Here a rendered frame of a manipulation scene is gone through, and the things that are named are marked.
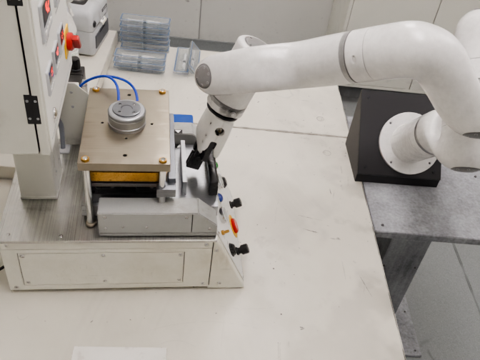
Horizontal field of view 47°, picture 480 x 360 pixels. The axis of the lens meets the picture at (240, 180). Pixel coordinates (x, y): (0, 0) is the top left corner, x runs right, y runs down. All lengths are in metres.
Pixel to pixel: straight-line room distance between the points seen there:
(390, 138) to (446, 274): 1.06
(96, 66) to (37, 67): 1.07
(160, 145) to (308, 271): 0.52
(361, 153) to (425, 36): 0.84
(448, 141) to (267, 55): 0.55
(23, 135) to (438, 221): 1.15
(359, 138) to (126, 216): 0.83
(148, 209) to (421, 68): 0.60
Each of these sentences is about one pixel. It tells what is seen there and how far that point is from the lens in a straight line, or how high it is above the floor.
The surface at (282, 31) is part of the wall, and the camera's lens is 3.73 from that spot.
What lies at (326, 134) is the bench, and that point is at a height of 0.75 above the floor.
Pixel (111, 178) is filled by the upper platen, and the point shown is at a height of 1.04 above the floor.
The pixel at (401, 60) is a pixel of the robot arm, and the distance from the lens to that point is 0.91.
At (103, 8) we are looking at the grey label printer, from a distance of 2.13.
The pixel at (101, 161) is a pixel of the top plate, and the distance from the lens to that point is 1.11.
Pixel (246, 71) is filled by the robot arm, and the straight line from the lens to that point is 1.01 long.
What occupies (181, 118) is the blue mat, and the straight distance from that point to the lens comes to 1.85.
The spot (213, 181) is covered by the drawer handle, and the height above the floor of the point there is 1.01.
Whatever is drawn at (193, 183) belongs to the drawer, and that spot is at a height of 0.97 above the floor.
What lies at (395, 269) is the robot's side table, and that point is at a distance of 2.07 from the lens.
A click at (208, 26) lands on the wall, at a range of 3.71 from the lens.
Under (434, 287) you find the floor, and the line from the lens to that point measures 2.57.
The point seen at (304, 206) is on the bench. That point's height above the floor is 0.75.
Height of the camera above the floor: 1.82
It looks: 41 degrees down
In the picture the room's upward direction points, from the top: 8 degrees clockwise
